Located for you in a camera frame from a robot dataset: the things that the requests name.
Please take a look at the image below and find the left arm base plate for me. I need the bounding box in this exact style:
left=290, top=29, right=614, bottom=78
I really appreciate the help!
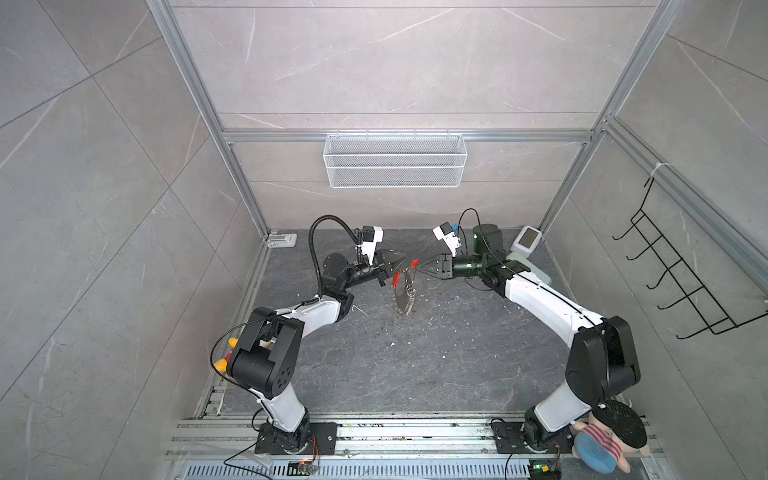
left=254, top=422, right=339, bottom=455

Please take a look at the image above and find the grey key organizer red handle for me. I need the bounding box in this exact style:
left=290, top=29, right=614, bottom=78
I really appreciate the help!
left=392, top=259, right=419, bottom=315

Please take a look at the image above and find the white corner bracket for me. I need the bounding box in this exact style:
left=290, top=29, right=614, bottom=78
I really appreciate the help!
left=267, top=233, right=298, bottom=249

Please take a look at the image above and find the yellow plush toy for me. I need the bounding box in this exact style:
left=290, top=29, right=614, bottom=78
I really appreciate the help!
left=211, top=337, right=239, bottom=375

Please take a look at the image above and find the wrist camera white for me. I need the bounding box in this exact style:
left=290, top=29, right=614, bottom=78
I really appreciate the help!
left=433, top=222, right=462, bottom=257
left=357, top=225, right=383, bottom=266

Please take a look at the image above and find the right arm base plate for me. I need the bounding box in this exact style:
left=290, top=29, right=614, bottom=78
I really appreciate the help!
left=489, top=418, right=573, bottom=455

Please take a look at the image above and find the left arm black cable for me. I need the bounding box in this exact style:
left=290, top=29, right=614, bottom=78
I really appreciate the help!
left=308, top=214, right=361, bottom=295

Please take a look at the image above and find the green eyeglass case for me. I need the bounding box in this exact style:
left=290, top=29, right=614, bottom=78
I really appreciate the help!
left=507, top=251, right=552, bottom=286

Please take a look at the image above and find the small allen key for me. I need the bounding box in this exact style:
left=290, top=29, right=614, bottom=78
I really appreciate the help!
left=351, top=305, right=369, bottom=317

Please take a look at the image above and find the white wire mesh basket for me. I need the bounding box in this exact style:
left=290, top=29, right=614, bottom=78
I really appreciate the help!
left=323, top=133, right=468, bottom=189

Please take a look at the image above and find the black wire hook rack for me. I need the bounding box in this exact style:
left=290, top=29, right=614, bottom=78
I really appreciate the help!
left=611, top=178, right=767, bottom=340

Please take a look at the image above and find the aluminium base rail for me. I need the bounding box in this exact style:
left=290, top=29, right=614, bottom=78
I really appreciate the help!
left=162, top=412, right=601, bottom=479

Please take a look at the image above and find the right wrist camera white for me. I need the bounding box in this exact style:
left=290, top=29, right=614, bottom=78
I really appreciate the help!
left=433, top=222, right=462, bottom=257

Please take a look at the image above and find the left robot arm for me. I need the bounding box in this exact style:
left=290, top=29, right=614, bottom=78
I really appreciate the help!
left=211, top=251, right=409, bottom=454

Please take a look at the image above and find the white digital timer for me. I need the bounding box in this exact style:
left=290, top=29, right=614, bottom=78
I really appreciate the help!
left=510, top=225, right=542, bottom=258

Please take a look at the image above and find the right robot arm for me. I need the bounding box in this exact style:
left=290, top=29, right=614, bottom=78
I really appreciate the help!
left=433, top=222, right=641, bottom=452

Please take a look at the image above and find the boy plush doll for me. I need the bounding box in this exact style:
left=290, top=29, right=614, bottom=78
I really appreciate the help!
left=571, top=400, right=651, bottom=475

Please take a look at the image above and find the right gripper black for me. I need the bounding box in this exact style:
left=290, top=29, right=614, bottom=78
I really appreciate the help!
left=417, top=253, right=488, bottom=282

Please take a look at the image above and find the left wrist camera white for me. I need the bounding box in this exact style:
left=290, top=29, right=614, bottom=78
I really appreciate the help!
left=357, top=225, right=383, bottom=266

